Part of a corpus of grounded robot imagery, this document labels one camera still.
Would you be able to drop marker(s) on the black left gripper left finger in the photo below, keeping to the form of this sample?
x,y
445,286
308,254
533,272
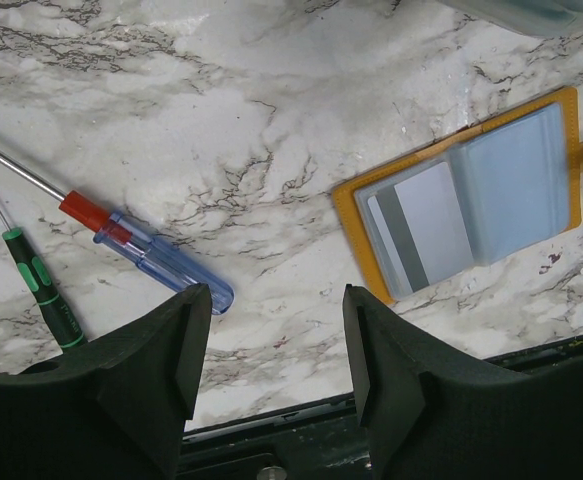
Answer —
x,y
114,408

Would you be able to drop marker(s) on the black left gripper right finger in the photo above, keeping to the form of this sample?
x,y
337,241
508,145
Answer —
x,y
398,369

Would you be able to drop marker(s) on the silver credit card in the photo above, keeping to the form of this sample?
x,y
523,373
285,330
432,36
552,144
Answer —
x,y
417,228

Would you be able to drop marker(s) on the tan card holder wallet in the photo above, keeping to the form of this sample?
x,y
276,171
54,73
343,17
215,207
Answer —
x,y
517,178

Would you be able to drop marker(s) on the black green screwdriver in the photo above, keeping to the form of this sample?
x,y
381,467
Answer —
x,y
55,310

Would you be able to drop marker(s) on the blue red screwdriver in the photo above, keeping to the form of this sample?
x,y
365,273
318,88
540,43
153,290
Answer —
x,y
151,254

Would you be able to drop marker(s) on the clear plastic storage box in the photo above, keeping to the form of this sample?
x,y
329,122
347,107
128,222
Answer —
x,y
539,18

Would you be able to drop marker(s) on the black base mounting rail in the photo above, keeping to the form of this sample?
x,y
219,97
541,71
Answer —
x,y
323,440

